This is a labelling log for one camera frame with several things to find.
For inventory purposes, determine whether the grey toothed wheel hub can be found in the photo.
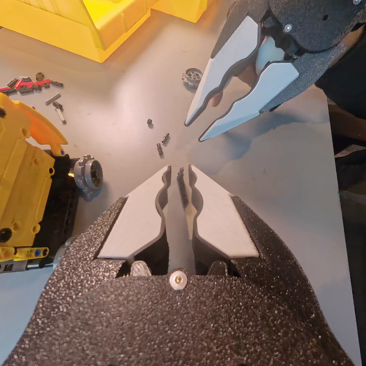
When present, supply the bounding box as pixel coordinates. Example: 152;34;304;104
181;68;204;90
73;154;103;198

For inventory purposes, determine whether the grey axle with black connector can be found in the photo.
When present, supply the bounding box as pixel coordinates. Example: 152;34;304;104
53;101;67;124

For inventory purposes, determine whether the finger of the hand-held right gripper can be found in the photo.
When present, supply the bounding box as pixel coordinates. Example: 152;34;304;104
184;15;261;127
198;61;300;142

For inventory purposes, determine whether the yellow black toy brick vehicle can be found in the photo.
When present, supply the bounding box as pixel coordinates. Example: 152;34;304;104
0;92;80;273

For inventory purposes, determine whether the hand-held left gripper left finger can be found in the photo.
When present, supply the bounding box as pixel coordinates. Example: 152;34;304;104
97;165;173;275

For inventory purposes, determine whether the grey desk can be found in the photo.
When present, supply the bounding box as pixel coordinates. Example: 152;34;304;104
0;11;362;366

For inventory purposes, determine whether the person's right hand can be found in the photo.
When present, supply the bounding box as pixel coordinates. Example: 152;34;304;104
210;66;260;108

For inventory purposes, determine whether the yellow plastic storage bin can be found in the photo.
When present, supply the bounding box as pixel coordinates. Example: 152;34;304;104
151;0;209;24
0;0;152;63

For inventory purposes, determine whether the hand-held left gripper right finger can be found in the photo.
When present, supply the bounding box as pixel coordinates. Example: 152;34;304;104
188;164;260;275

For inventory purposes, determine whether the pile of red black pins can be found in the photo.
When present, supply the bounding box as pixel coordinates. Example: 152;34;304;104
0;72;64;106

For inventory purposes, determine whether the black short beam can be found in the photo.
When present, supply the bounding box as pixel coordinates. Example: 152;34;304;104
177;167;190;207

